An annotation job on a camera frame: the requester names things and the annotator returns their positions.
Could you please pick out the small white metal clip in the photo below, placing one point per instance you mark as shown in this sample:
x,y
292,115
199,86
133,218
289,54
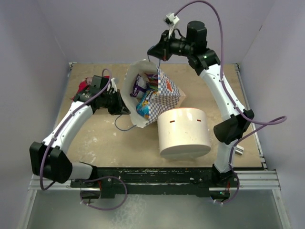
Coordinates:
x,y
239,150

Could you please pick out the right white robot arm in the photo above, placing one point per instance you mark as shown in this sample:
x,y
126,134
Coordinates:
x,y
207,65

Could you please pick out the blue fruit snack packet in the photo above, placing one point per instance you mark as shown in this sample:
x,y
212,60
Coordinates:
x,y
142,107

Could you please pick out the pink snack packet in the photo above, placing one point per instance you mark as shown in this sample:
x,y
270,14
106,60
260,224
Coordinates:
x,y
82,87

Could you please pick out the white cylindrical container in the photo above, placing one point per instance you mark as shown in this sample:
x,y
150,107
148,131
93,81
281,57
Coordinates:
x,y
183,134

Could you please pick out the purple snack packet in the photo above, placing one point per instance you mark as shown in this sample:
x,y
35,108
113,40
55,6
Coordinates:
x,y
141,85

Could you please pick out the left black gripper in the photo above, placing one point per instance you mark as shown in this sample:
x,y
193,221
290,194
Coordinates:
x,y
120,108

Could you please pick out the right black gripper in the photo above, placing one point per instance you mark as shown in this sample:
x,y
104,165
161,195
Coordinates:
x,y
162,50

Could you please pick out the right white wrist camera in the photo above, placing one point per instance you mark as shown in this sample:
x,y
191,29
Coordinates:
x,y
171,20

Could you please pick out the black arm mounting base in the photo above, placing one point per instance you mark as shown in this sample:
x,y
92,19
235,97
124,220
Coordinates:
x,y
197,181

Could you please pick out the blue checkered paper bag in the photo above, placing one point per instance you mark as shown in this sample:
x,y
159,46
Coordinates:
x,y
169,96

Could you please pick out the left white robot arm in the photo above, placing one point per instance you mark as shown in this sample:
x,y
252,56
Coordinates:
x,y
48,158

